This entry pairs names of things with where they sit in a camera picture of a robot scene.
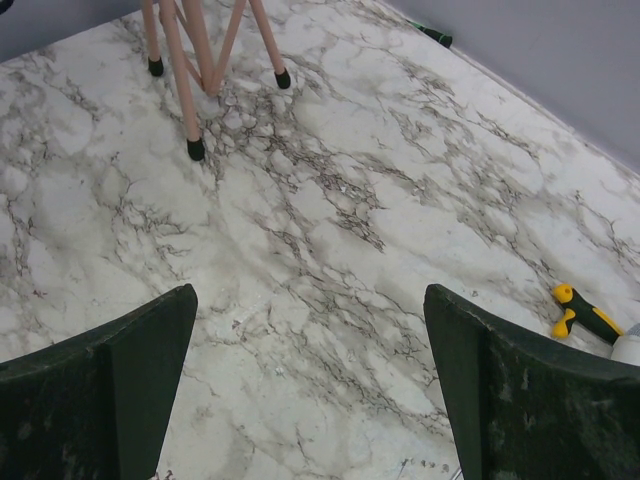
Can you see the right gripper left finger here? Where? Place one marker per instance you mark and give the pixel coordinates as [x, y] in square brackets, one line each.
[97, 405]

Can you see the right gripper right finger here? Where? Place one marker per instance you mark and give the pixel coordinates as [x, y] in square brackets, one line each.
[522, 406]

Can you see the white microphone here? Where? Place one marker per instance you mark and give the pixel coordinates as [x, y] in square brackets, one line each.
[626, 348]

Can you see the pink music stand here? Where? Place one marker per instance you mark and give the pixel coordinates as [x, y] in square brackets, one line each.
[191, 56]

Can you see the yellow black T-handle hex key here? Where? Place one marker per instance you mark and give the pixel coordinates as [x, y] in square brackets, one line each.
[577, 311]

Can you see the green black object at wall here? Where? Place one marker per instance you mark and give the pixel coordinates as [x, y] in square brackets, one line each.
[443, 39]

